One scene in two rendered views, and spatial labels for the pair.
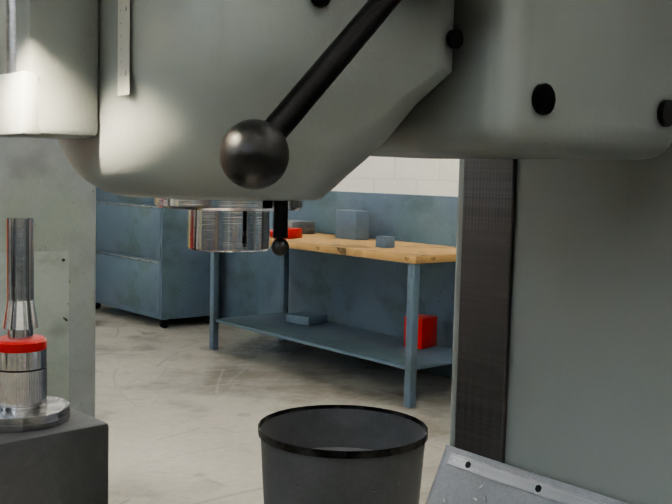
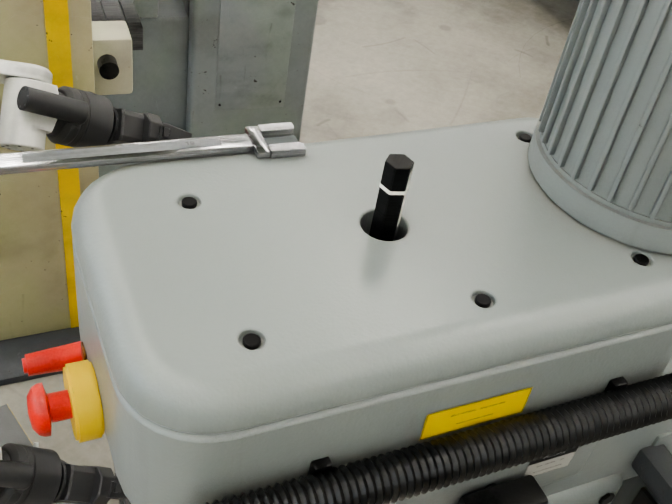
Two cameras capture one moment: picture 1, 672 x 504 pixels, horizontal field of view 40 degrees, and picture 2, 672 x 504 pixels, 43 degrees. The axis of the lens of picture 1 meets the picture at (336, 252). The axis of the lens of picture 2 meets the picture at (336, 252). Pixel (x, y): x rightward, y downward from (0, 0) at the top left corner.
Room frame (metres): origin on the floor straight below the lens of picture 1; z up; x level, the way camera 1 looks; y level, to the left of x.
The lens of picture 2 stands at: (0.02, 0.00, 2.29)
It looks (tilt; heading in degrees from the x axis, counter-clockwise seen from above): 40 degrees down; 10
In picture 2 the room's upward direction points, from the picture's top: 11 degrees clockwise
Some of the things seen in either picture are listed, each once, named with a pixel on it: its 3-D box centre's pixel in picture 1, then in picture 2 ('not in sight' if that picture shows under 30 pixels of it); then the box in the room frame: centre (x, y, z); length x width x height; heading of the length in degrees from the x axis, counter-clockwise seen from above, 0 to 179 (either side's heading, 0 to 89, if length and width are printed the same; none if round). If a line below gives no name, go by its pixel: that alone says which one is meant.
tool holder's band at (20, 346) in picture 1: (20, 343); not in sight; (0.85, 0.29, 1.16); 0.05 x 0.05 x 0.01
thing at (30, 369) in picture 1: (20, 377); not in sight; (0.85, 0.29, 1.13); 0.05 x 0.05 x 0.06
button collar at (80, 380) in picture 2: not in sight; (83, 400); (0.39, 0.24, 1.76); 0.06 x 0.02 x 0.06; 40
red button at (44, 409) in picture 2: not in sight; (51, 407); (0.37, 0.26, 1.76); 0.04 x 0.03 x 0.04; 40
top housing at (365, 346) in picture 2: not in sight; (383, 296); (0.55, 0.05, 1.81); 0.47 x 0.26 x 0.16; 130
